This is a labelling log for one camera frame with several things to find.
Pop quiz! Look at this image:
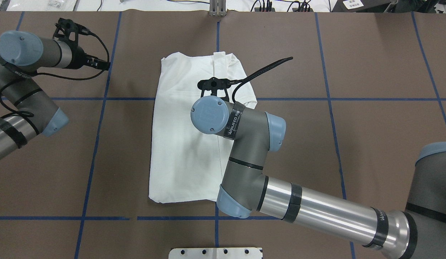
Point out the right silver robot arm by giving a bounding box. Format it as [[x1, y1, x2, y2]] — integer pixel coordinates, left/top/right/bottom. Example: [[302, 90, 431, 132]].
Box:
[[190, 95, 446, 259]]

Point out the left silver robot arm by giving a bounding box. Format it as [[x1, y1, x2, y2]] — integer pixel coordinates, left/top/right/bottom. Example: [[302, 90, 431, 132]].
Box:
[[0, 27, 110, 160]]

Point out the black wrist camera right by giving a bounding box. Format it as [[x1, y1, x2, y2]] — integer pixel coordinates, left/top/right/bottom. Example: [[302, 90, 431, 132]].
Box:
[[198, 77, 242, 102]]

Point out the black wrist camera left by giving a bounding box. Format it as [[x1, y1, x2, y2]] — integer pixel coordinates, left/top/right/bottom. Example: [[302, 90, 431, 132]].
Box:
[[52, 18, 92, 44]]

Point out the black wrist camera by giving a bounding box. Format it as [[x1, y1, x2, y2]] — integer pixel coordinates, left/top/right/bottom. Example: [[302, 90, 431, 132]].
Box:
[[198, 77, 242, 102], [52, 18, 92, 44]]

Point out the clear plastic document sleeve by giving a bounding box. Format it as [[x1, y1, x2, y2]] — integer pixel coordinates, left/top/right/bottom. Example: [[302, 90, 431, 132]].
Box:
[[0, 0, 79, 12]]

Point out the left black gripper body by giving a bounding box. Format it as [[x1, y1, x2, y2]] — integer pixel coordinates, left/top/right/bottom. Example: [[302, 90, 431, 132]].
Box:
[[69, 43, 95, 69]]

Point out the white camera mast pedestal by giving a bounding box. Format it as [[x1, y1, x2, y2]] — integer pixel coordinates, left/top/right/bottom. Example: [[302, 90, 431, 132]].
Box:
[[168, 247, 264, 259]]

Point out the white long sleeve printed shirt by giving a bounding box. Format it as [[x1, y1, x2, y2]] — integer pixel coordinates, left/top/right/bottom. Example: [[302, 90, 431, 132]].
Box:
[[149, 51, 246, 204]]

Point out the aluminium frame post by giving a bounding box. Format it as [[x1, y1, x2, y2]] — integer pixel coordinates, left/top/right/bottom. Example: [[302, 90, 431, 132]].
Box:
[[209, 0, 227, 17]]

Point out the black device with white label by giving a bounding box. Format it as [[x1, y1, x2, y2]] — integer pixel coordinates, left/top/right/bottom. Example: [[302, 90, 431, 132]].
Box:
[[331, 0, 397, 13]]

